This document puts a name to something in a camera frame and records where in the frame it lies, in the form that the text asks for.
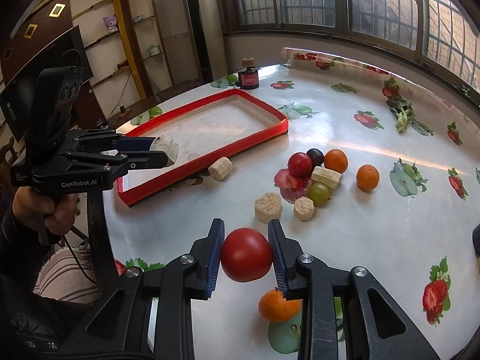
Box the beige cork block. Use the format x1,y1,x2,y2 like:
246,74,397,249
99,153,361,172
150,135,179,167

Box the red tomato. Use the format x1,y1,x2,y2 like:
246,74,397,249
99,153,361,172
221,228,272,283
287,152,312,178

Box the person left hand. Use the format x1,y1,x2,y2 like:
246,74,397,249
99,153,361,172
12,187,80,236

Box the orange near apple print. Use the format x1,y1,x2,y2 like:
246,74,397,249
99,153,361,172
258,289,302,323

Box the black television screen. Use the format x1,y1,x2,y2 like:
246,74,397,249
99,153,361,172
1,26,94,141

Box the red rimmed tray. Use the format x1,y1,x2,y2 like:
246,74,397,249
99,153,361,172
116,88,289,206

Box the purple plush toy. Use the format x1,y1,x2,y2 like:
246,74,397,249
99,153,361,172
103,16,118,33

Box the green grape fruit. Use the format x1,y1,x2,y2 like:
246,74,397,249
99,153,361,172
307,183,330,206

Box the orange in pile right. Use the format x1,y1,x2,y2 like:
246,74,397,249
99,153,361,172
356,164,380,192

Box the orange in pile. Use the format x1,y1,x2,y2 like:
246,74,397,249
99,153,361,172
356,164,380,192
324,149,348,174

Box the black jar red label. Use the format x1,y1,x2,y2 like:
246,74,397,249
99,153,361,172
238,58,260,90

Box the black cup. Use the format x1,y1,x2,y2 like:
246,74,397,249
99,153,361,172
472,224,480,258

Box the orange in pile left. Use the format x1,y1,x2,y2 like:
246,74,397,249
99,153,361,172
324,149,348,174

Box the red tomato in pile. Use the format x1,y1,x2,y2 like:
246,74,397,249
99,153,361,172
287,152,312,178

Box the dark plum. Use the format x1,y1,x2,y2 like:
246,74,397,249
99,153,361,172
307,148,324,168

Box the green vegetable sprig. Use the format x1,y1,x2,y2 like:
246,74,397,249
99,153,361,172
386,96,434,137

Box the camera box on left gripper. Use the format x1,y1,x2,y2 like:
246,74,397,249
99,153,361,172
25,66,89,142

